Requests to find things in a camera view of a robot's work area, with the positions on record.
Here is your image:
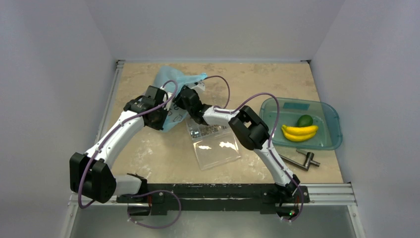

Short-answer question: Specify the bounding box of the light blue plastic bag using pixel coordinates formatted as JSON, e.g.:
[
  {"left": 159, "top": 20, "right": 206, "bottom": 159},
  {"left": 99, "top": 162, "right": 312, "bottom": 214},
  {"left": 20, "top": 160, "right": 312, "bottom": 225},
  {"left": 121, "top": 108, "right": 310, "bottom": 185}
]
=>
[{"left": 152, "top": 66, "right": 208, "bottom": 132}]

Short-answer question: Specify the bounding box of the yellow fake banana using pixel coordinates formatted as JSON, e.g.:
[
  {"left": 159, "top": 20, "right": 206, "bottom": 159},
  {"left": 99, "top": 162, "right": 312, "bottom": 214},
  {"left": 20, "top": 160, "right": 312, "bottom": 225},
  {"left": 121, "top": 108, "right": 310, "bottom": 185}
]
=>
[{"left": 281, "top": 125, "right": 318, "bottom": 142}]

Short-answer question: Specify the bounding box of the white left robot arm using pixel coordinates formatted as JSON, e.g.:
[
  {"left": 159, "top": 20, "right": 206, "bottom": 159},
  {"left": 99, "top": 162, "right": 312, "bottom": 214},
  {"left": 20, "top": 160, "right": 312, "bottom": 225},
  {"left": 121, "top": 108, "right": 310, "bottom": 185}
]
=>
[{"left": 69, "top": 86, "right": 174, "bottom": 209}]

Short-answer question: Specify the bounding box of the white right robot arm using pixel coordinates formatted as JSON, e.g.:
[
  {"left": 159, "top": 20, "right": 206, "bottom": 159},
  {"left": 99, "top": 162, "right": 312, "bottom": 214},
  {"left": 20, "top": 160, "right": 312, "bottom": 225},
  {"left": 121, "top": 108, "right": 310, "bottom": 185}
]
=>
[{"left": 174, "top": 86, "right": 305, "bottom": 203}]

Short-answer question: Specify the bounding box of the green fake lime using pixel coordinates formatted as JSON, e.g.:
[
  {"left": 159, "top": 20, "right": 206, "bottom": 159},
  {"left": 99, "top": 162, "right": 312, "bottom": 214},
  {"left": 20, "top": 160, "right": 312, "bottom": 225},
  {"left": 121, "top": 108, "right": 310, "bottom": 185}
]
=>
[{"left": 296, "top": 115, "right": 314, "bottom": 127}]

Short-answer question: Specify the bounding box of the clear plastic screw box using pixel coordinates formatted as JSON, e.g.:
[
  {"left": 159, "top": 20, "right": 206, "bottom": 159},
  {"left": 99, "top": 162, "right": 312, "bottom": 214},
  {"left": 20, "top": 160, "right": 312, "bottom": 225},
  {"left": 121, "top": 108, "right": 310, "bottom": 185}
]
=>
[{"left": 186, "top": 117, "right": 241, "bottom": 170}]

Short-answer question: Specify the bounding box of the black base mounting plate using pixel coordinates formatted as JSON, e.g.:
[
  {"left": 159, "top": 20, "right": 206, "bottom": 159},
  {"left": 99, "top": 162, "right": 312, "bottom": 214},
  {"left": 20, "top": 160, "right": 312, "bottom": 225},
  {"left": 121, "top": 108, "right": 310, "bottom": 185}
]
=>
[{"left": 116, "top": 183, "right": 310, "bottom": 217}]

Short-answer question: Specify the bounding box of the teal plastic tray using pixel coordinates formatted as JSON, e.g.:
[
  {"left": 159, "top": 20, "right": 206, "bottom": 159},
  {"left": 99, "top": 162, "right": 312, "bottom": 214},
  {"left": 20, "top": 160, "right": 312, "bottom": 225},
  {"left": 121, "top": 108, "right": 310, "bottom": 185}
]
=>
[{"left": 260, "top": 98, "right": 343, "bottom": 150}]

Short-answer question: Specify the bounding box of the dark metal crank tool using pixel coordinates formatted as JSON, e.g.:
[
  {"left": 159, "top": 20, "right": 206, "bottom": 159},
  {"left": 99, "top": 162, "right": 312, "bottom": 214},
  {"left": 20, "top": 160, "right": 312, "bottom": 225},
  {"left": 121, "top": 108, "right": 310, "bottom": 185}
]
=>
[{"left": 280, "top": 149, "right": 321, "bottom": 171}]

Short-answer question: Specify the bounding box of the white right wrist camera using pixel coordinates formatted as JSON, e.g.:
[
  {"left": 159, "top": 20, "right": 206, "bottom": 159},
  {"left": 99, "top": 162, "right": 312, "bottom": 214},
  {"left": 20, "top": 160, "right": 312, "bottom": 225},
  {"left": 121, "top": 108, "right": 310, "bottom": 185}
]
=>
[{"left": 190, "top": 81, "right": 206, "bottom": 94}]

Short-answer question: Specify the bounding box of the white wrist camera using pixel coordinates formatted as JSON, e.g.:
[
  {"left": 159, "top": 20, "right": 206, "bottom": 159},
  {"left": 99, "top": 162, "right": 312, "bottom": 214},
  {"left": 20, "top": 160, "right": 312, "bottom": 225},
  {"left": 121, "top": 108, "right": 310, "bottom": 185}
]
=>
[
  {"left": 161, "top": 87, "right": 173, "bottom": 112},
  {"left": 190, "top": 81, "right": 206, "bottom": 94}
]

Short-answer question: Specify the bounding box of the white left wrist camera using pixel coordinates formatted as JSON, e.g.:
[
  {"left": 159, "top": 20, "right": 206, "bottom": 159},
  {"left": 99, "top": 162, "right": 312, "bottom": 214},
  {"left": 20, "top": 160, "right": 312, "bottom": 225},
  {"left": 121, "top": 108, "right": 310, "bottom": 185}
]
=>
[{"left": 161, "top": 87, "right": 173, "bottom": 112}]

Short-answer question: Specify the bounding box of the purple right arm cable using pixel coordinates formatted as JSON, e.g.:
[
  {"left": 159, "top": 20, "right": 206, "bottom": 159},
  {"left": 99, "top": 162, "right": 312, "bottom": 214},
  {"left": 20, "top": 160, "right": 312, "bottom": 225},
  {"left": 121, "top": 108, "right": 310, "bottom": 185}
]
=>
[{"left": 193, "top": 75, "right": 305, "bottom": 223}]

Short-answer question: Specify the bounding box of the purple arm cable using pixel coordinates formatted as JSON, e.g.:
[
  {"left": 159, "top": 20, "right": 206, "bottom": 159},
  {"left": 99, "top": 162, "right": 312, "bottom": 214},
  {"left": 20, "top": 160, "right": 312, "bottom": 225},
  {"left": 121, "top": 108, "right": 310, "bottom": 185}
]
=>
[
  {"left": 77, "top": 79, "right": 182, "bottom": 230},
  {"left": 193, "top": 75, "right": 305, "bottom": 223}
]

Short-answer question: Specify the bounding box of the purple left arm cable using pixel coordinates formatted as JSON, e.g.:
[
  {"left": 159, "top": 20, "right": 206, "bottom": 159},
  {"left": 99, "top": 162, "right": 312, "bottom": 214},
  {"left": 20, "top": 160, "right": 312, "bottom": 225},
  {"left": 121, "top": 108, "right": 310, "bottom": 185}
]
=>
[{"left": 77, "top": 79, "right": 182, "bottom": 230}]

